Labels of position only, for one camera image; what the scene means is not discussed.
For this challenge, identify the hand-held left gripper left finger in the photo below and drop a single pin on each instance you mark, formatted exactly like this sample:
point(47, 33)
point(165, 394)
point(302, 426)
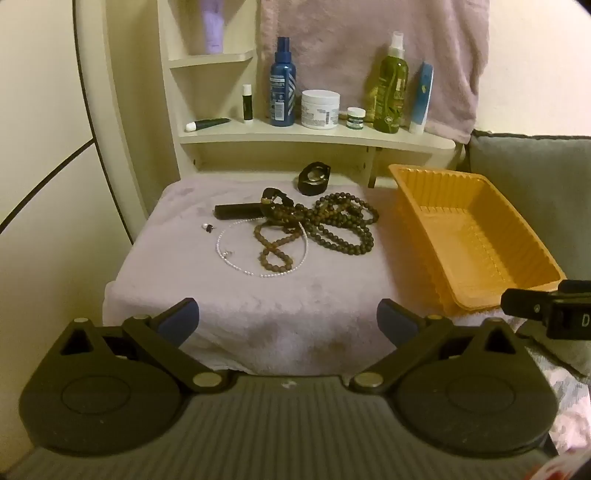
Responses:
point(178, 321)

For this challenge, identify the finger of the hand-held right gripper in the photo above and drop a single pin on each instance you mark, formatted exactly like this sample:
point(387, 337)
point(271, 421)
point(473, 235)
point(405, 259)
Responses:
point(524, 303)

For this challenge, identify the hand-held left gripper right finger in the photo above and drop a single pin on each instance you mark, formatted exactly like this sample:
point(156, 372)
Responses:
point(395, 321)

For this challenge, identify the orange plastic tray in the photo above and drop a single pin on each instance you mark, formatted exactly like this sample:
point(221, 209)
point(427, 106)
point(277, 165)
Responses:
point(461, 230)

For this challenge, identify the black wrist band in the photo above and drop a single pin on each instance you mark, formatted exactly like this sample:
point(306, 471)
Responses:
point(304, 187)

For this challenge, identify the patterned grey pink cloth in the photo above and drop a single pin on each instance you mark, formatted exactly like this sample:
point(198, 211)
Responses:
point(572, 406)

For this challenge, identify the grey cushion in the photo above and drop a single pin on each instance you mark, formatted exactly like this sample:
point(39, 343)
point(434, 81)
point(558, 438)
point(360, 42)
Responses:
point(531, 194)

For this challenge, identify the black cylinder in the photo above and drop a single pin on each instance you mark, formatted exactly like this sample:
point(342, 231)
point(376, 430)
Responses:
point(235, 211)

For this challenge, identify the red white packet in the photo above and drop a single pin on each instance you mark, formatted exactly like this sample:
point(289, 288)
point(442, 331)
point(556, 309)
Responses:
point(554, 470)

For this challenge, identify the cream wooden shelf unit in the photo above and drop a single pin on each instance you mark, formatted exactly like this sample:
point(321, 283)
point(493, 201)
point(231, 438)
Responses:
point(323, 134)

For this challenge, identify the dark green tube white cap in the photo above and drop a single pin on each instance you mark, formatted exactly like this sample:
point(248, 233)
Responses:
point(212, 123)

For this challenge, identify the small green white jar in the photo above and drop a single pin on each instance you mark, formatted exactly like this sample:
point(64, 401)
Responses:
point(356, 119)

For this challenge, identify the large white jar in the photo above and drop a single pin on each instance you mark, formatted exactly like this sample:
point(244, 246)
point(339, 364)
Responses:
point(321, 110)

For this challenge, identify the blue white tube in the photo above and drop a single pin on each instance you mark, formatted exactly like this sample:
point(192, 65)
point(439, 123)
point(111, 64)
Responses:
point(421, 97)

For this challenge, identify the white black lip balm stick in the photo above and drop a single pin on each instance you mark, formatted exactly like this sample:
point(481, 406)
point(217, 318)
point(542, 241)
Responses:
point(247, 104)

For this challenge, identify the green oil spray bottle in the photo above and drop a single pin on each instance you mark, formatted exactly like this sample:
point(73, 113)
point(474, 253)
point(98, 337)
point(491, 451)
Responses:
point(390, 92)

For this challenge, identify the blue spray bottle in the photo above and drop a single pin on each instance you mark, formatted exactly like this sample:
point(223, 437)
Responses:
point(282, 87)

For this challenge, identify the pink hanging towel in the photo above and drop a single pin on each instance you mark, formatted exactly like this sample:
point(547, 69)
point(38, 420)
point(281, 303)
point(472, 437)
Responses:
point(346, 46)

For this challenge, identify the purple tube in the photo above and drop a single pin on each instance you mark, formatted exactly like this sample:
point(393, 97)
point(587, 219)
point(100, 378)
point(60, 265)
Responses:
point(213, 32)

